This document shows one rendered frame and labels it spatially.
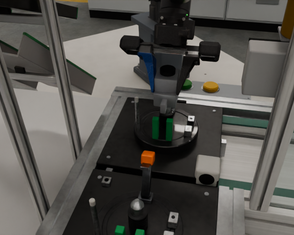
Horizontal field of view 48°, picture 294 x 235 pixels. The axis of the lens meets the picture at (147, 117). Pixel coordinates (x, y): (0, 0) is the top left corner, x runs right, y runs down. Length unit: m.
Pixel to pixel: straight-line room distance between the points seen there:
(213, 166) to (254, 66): 0.23
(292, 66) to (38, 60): 0.43
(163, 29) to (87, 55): 0.77
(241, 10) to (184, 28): 3.22
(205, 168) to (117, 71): 0.65
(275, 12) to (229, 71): 2.63
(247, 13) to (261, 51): 3.33
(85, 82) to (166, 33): 0.29
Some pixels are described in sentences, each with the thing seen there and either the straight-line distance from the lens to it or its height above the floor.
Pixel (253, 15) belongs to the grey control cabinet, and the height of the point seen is 0.18.
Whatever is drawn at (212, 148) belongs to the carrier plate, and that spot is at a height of 0.97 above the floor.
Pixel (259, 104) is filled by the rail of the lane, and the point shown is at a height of 0.96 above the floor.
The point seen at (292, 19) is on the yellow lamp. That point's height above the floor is 1.29.
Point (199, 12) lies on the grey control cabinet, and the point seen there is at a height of 0.17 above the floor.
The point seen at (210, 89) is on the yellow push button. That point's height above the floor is 0.97.
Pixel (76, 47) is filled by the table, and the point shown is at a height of 0.86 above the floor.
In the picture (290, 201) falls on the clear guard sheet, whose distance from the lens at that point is 0.62.
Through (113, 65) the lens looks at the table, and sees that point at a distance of 1.22.
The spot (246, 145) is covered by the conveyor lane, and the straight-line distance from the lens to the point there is 0.80.
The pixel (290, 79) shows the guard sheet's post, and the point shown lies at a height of 1.22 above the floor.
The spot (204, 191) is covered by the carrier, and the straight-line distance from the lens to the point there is 0.61.
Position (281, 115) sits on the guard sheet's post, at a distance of 0.48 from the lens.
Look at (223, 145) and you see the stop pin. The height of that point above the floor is 0.96.
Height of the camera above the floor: 1.43
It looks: 37 degrees down
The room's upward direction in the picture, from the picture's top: 1 degrees counter-clockwise
